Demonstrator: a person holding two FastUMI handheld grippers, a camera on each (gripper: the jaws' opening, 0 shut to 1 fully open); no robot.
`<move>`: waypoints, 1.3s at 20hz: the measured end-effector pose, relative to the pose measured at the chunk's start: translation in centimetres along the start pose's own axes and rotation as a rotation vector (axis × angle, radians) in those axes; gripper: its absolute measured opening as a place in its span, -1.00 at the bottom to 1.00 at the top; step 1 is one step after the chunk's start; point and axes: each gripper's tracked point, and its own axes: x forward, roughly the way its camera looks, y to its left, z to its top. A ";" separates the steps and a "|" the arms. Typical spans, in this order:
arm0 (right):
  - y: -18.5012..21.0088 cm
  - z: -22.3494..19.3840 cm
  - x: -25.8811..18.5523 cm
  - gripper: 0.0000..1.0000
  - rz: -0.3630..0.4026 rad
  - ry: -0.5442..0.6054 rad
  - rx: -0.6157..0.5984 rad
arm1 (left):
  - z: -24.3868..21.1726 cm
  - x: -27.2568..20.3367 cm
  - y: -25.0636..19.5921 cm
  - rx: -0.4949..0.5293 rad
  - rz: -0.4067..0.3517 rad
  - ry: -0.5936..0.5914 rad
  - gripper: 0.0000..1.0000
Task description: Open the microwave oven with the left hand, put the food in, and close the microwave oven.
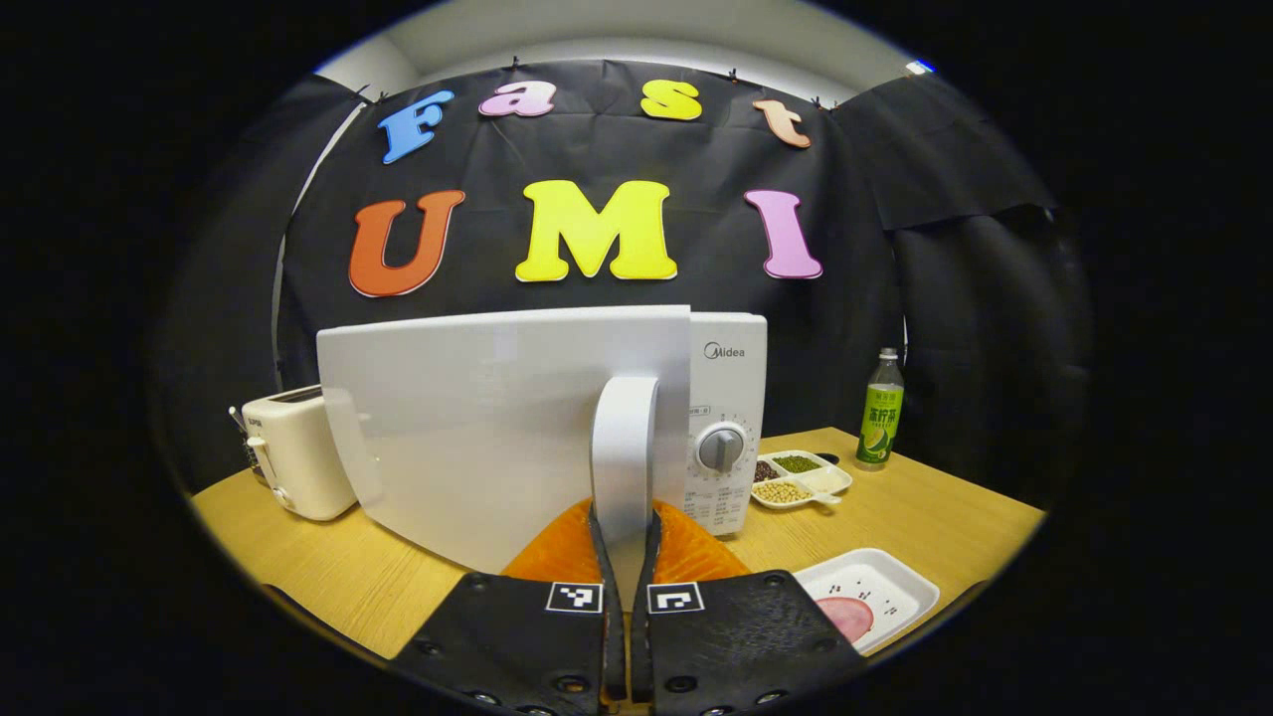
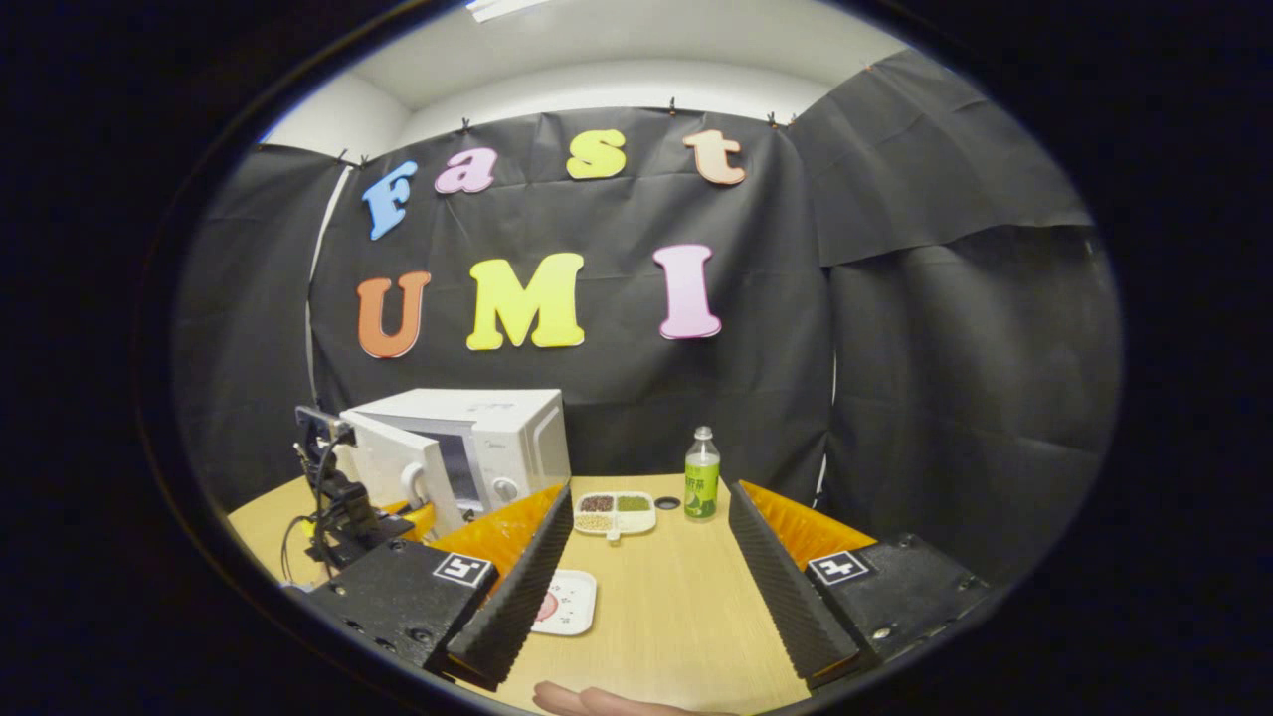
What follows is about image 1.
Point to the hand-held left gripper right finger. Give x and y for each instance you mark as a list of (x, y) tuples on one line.
[(736, 636)]

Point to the pink ham slice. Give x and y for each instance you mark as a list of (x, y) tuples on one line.
[(845, 617)]

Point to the green drink bottle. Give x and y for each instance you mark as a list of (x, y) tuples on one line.
[(880, 418)]

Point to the white microwave oven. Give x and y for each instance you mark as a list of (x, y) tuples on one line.
[(477, 428)]

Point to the white foam food tray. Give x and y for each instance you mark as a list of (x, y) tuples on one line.
[(885, 587)]

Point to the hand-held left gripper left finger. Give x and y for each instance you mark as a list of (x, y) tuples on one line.
[(517, 636)]

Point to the white toaster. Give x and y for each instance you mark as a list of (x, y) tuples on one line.
[(303, 457)]

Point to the white divided dish with beans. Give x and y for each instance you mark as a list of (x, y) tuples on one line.
[(796, 482)]

